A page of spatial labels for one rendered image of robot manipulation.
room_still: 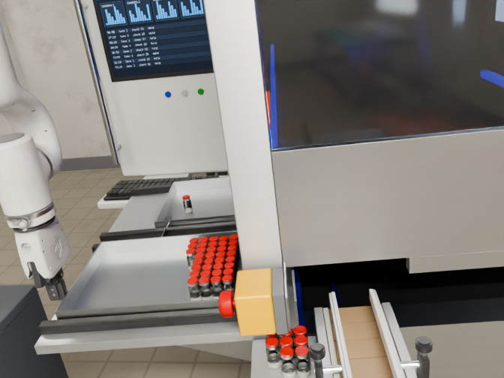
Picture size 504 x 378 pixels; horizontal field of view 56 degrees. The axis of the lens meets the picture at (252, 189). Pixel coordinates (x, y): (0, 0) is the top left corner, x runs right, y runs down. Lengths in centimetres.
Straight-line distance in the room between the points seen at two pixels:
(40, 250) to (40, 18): 376
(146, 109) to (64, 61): 282
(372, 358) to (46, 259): 59
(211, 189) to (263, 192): 74
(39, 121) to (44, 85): 375
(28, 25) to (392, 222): 418
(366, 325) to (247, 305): 20
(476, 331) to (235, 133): 52
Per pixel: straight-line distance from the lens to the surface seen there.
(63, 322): 98
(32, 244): 93
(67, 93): 461
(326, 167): 69
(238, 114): 66
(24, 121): 96
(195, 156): 177
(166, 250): 114
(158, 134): 179
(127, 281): 107
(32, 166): 90
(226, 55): 65
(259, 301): 69
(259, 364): 80
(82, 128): 465
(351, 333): 77
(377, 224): 74
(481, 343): 92
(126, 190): 170
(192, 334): 88
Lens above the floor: 143
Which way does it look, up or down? 23 degrees down
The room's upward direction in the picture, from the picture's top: 7 degrees counter-clockwise
